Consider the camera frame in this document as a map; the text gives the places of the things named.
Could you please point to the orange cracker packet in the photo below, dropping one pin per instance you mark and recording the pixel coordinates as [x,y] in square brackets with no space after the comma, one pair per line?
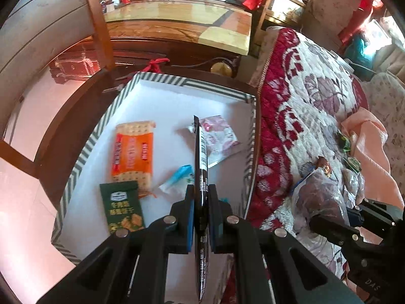
[133,155]

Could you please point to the dark green biscuit packet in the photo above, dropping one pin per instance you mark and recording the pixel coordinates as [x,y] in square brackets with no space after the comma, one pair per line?
[121,202]

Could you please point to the brown snack packet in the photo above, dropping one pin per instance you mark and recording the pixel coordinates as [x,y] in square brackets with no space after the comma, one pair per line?
[322,164]

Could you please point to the floral fleece blanket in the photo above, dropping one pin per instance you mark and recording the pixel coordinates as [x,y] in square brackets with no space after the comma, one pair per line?
[300,101]

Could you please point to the red cloth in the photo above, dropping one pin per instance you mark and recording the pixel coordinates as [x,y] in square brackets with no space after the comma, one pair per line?
[364,9]

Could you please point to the clear plastic box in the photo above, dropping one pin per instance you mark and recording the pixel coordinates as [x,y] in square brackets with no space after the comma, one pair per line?
[74,68]

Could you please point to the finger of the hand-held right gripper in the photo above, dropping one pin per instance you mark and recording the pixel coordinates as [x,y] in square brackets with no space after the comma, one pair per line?
[332,226]
[352,217]

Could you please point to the wooden table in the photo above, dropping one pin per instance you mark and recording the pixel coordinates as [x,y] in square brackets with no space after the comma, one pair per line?
[177,15]

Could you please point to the teal bag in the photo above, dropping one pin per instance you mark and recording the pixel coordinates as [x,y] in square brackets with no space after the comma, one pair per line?
[359,52]

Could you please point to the pink white snack packet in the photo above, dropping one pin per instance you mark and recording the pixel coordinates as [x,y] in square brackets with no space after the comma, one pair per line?
[218,136]

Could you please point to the red ribbon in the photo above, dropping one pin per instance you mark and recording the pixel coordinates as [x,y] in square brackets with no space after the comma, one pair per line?
[155,65]

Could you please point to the pink quilt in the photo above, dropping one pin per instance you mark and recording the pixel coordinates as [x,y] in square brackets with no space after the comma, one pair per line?
[370,133]

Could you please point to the dark wooden stand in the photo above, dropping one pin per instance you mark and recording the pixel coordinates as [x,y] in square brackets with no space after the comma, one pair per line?
[79,107]

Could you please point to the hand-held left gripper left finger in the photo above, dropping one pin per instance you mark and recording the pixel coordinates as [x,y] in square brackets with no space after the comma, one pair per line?
[189,215]

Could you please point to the blue white candy packet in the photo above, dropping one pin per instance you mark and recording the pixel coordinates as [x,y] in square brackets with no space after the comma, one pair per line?
[178,177]

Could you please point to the green black snack packet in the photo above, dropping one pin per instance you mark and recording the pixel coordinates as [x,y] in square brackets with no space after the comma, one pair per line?
[352,164]
[344,142]

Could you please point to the wooden post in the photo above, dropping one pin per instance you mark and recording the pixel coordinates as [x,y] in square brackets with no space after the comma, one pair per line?
[98,22]

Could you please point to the wooden chair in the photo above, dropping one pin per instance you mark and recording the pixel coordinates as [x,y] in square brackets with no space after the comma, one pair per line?
[269,9]

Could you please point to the round golden ornament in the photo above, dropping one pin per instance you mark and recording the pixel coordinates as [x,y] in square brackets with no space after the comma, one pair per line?
[221,69]

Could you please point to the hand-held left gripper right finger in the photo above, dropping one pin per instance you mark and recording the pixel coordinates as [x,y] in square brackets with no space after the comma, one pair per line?
[212,215]

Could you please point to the red bag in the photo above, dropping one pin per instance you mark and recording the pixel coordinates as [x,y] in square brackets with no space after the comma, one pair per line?
[254,0]

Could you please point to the clear plastic bag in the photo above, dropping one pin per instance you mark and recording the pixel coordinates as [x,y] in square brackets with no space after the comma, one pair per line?
[319,193]

